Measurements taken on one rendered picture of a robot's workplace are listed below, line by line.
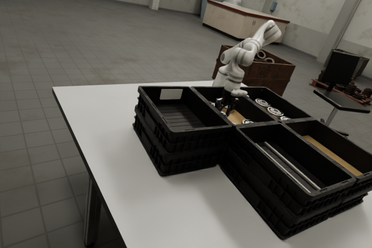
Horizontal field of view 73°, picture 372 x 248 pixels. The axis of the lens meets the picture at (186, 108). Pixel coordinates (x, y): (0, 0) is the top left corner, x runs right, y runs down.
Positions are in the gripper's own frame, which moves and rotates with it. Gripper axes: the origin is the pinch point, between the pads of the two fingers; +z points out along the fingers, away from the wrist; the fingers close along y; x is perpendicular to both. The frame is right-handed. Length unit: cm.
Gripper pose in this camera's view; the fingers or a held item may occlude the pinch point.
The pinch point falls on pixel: (222, 113)
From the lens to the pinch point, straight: 132.7
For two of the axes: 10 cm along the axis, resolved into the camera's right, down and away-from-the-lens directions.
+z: -2.2, 8.6, 4.5
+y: -8.7, 0.3, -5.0
